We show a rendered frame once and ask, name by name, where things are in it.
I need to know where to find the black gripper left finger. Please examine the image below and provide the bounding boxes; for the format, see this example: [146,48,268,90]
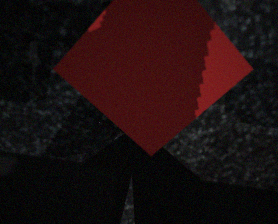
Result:
[0,133,138,224]

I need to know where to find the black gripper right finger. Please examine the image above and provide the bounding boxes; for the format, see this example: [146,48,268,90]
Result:
[132,145,278,224]

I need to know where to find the dark red square block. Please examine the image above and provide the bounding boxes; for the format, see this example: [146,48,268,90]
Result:
[53,0,254,156]

